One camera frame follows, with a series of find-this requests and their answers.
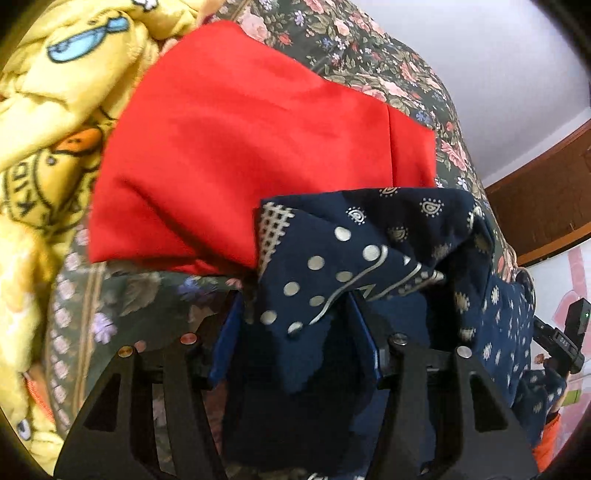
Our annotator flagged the navy patterned hooded jacket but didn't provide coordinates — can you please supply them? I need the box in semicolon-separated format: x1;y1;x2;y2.
210;186;570;480

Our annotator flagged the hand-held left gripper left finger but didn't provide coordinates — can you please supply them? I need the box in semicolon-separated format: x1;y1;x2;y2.
53;288;244;480

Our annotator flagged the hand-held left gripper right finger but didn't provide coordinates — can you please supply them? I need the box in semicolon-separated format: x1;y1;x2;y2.
348;291;542;480

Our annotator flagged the red cloth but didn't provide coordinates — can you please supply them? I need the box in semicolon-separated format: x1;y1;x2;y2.
87;20;438;278

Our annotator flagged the brown wooden wardrobe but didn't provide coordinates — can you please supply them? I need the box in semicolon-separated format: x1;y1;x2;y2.
485;117;591;267

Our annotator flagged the yellow cartoon blanket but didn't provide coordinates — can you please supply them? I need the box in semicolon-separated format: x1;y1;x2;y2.
0;0;223;464

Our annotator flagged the pink heart wall sticker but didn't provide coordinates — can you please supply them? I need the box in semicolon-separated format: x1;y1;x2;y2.
558;244;591;325

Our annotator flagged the floral bedspread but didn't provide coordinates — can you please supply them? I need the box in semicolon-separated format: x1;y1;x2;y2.
44;0;519;480

